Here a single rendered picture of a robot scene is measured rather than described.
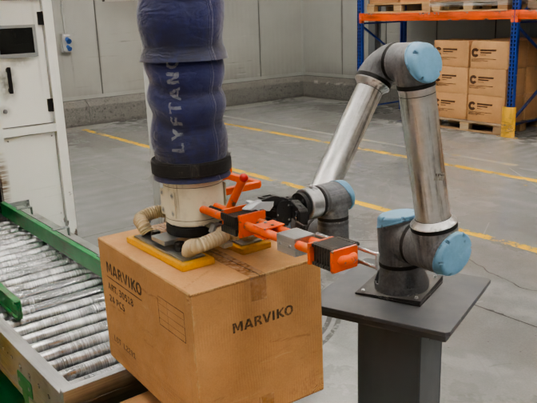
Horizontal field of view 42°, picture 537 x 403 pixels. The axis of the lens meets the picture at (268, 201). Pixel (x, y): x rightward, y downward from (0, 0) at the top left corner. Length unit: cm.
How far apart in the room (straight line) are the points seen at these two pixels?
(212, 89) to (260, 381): 78
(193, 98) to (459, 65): 838
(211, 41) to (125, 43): 1019
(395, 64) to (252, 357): 94
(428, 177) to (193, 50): 82
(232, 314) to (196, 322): 10
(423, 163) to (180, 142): 75
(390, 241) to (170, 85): 95
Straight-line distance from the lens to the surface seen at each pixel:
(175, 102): 185
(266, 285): 180
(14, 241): 408
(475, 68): 993
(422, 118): 212
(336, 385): 341
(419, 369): 248
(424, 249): 225
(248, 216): 175
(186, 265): 183
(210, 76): 185
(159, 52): 184
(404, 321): 229
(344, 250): 149
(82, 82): 1172
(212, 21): 185
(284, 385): 195
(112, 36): 1192
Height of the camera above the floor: 173
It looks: 16 degrees down
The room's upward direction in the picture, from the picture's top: 2 degrees counter-clockwise
